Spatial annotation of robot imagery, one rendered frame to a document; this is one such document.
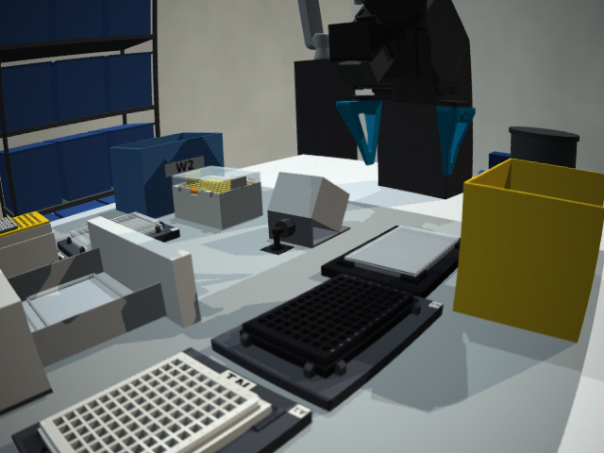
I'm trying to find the yellow open-top box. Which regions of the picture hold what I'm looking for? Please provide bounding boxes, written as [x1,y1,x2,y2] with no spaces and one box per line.
[453,159,604,343]

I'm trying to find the blue bin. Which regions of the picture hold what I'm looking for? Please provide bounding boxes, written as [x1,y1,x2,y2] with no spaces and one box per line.
[109,132,225,219]

